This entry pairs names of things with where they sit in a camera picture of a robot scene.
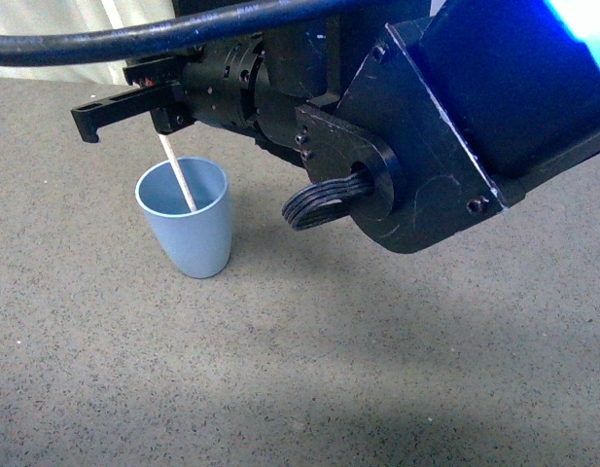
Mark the light wooden chopstick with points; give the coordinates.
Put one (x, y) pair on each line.
(177, 170)

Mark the grey-green curtain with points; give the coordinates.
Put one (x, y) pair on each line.
(71, 41)

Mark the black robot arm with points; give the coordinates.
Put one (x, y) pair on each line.
(416, 126)

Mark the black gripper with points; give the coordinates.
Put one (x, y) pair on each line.
(225, 87)

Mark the blue plastic cup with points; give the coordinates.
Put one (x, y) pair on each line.
(198, 243)

